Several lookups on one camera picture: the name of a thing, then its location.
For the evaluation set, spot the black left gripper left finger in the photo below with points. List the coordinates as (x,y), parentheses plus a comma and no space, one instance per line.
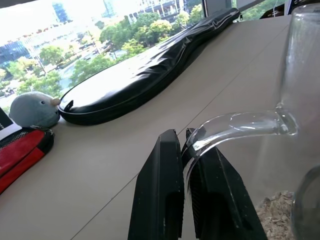
(157,185)

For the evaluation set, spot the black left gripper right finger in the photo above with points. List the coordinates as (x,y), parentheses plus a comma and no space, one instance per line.
(220,195)

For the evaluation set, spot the clear glass mug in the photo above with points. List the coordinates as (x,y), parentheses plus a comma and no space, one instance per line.
(300,75)

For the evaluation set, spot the oatmeal flakes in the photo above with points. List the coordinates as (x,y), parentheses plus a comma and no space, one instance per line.
(275,212)

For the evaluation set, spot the long black zippered bag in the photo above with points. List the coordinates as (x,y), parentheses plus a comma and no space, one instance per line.
(140,82)

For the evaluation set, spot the red and black pouch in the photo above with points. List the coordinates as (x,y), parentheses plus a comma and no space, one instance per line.
(20,152)

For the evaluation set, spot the blue plush bird toy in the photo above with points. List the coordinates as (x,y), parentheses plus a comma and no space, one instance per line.
(35,110)

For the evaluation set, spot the white paper sheet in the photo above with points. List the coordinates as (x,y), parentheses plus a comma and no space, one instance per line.
(6,125)

